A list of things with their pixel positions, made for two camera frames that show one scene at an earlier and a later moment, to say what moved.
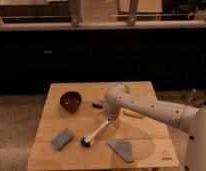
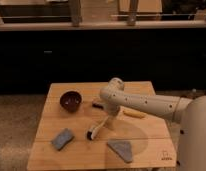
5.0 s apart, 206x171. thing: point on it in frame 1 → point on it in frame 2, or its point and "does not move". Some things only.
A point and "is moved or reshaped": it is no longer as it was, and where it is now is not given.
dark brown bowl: x=70 y=100 does not move
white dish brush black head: x=87 y=140 is moved or reshaped
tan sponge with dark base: x=97 y=104 does not move
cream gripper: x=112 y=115 → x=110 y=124
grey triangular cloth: x=123 y=148 does not move
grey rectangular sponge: x=62 y=139 does not move
